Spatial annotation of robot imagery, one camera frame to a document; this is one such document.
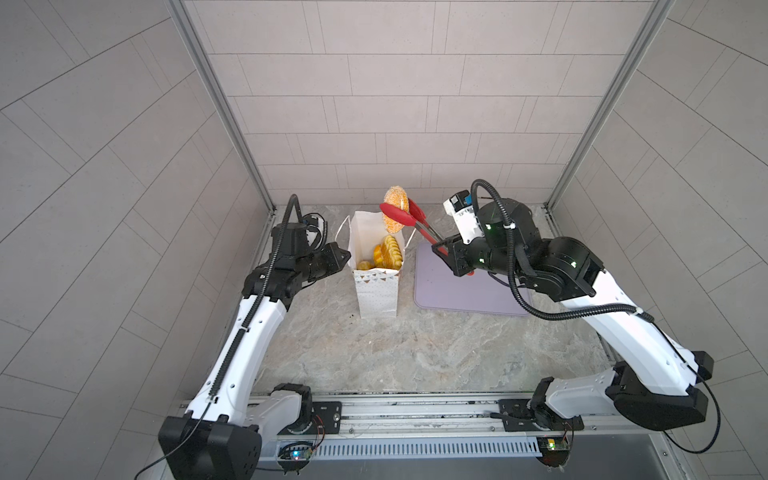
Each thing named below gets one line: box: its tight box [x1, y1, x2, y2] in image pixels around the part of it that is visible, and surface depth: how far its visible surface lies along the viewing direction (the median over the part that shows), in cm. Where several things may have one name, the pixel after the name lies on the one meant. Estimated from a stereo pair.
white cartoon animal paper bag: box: [347, 211, 406, 319], surface depth 79 cm
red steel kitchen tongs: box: [379, 198, 449, 257], surface depth 66 cm
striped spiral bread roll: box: [373, 235, 403, 270], surface depth 86 cm
